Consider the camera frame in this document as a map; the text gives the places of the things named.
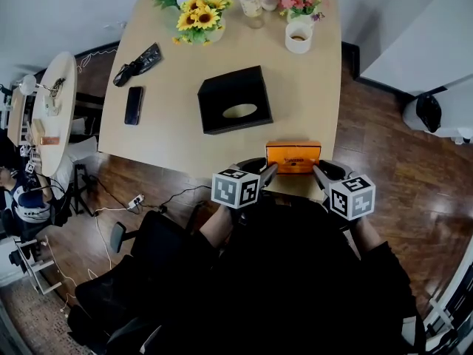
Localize white metal rack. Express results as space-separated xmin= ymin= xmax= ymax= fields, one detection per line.
xmin=6 ymin=234 xmax=64 ymax=296

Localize black plastic bag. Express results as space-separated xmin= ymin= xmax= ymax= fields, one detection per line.
xmin=112 ymin=41 xmax=164 ymax=88

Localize black office chair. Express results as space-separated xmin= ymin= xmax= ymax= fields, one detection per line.
xmin=67 ymin=200 xmax=210 ymax=355

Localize white cabinet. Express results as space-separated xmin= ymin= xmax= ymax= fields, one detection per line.
xmin=359 ymin=0 xmax=473 ymax=96

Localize white floor cable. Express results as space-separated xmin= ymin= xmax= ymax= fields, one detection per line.
xmin=58 ymin=205 xmax=131 ymax=320

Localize white cylindrical cup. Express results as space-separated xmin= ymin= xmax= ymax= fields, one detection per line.
xmin=284 ymin=20 xmax=315 ymax=55

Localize round wooden side table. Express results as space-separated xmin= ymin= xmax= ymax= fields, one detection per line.
xmin=30 ymin=50 xmax=79 ymax=178

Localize person's right forearm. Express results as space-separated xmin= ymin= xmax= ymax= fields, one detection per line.
xmin=353 ymin=215 xmax=384 ymax=254

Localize white desk lamp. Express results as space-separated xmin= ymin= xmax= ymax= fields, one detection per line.
xmin=18 ymin=73 xmax=38 ymax=97

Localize sunflowers in white vase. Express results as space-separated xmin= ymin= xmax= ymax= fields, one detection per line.
xmin=171 ymin=0 xmax=234 ymax=47

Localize small wooden desk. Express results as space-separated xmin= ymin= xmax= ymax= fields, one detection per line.
xmin=6 ymin=87 xmax=28 ymax=148

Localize black tissue box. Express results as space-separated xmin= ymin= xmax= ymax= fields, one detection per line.
xmin=197 ymin=64 xmax=274 ymax=136

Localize white bin with black bag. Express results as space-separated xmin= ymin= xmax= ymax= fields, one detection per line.
xmin=401 ymin=92 xmax=444 ymax=135

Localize white power strip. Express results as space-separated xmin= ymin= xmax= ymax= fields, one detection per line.
xmin=126 ymin=193 xmax=146 ymax=210

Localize clear drink bottle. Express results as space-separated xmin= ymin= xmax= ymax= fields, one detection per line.
xmin=237 ymin=0 xmax=265 ymax=19

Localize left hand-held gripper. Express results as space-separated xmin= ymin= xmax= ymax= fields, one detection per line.
xmin=211 ymin=157 xmax=279 ymax=210

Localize black smartphone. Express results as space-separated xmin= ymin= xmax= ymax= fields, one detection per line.
xmin=123 ymin=85 xmax=145 ymax=126

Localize person's black clothing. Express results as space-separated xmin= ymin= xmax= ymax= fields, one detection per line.
xmin=191 ymin=193 xmax=426 ymax=355

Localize person's left forearm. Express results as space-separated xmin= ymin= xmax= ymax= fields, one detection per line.
xmin=198 ymin=203 xmax=238 ymax=251

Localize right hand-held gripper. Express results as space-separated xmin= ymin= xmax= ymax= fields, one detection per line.
xmin=312 ymin=158 xmax=376 ymax=222

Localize black floor cable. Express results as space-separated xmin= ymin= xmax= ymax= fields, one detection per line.
xmin=141 ymin=184 xmax=214 ymax=214

